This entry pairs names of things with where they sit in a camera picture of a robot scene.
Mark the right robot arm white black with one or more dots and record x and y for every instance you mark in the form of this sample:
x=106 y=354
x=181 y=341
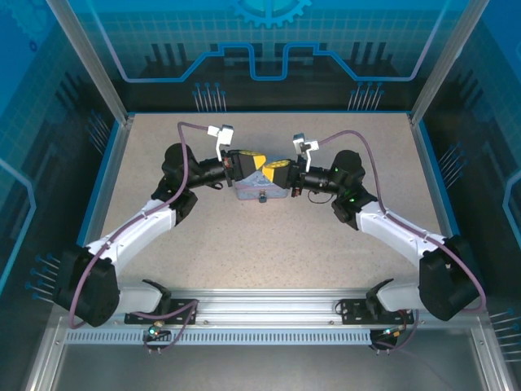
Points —
x=390 y=224

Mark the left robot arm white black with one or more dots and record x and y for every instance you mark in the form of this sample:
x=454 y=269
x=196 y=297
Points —
x=134 y=228

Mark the connector with green light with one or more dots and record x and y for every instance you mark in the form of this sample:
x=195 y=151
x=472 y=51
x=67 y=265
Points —
x=392 y=332
x=154 y=329

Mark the aluminium side rail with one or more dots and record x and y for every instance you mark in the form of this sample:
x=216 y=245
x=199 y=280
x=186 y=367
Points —
x=108 y=179
x=431 y=171

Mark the aluminium mounting rail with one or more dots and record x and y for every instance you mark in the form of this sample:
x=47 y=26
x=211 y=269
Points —
x=264 y=305

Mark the aluminium frame post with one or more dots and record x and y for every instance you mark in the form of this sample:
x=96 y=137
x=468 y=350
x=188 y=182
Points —
x=447 y=57
x=87 y=57

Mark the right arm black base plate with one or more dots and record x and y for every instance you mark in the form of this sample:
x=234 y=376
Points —
x=356 y=311

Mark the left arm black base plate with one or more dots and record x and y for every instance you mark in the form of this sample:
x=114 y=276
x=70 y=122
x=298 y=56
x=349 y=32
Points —
x=181 y=311

